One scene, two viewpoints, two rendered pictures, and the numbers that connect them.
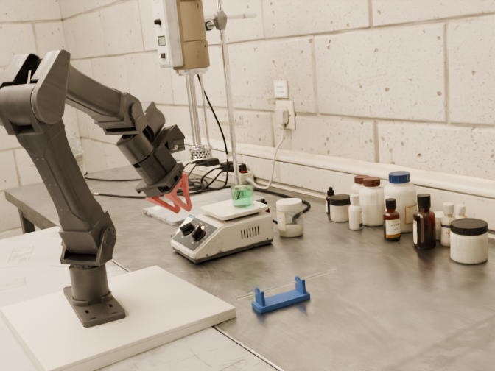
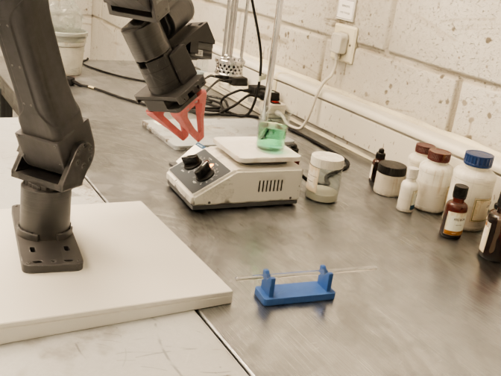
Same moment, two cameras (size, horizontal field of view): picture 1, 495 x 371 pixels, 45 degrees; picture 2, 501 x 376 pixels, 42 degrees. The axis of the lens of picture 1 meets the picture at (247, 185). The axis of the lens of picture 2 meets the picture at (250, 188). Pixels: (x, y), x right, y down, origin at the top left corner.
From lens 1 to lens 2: 24 cm
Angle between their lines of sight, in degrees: 7
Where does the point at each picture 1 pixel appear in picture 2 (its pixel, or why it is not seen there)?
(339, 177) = (394, 139)
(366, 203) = (425, 181)
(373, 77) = (474, 20)
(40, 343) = not seen: outside the picture
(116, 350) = (55, 318)
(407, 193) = (484, 183)
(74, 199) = (44, 93)
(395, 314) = (448, 353)
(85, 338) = (19, 291)
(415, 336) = not seen: outside the picture
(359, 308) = (398, 330)
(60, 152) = (33, 21)
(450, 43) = not seen: outside the picture
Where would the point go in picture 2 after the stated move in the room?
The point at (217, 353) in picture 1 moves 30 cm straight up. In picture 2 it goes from (194, 356) to (227, 69)
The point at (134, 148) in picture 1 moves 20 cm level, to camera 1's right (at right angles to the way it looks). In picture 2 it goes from (144, 41) to (284, 60)
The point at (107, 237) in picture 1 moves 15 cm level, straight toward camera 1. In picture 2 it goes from (81, 155) to (74, 201)
